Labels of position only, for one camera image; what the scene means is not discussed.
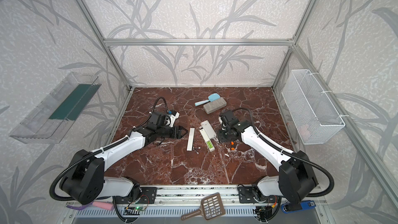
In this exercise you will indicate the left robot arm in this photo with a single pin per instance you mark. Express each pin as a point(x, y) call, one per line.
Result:
point(84, 179)

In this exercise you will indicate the grey stone block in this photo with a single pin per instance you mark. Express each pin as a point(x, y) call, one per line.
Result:
point(215, 105)

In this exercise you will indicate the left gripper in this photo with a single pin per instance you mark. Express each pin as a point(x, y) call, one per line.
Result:
point(173, 132)

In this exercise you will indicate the clear plastic wall shelf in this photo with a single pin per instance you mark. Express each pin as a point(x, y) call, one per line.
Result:
point(49, 122)

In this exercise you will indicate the slim white remote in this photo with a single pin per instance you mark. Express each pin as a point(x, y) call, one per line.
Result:
point(207, 140)

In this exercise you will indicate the white wire basket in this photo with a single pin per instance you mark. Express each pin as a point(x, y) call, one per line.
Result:
point(313, 113)

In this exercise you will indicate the purple pink garden fork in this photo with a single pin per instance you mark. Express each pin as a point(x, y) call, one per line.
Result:
point(102, 205)

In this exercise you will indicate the blue black device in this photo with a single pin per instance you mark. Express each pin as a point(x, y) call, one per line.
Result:
point(302, 206)

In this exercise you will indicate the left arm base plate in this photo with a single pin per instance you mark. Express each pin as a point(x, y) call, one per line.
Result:
point(146, 195)

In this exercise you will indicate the white remote control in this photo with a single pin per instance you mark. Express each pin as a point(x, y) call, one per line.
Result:
point(209, 129)

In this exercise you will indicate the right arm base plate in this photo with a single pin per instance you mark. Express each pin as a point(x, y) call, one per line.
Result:
point(252, 194)

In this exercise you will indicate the brown slotted scoop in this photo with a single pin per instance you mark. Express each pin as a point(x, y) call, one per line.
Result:
point(211, 207)

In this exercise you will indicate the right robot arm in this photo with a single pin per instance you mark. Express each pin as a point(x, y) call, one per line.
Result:
point(296, 178)

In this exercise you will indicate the slim remote back cover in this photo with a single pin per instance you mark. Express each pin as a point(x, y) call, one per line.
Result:
point(190, 139)

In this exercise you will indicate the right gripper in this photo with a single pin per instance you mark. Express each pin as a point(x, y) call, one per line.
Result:
point(225, 137)

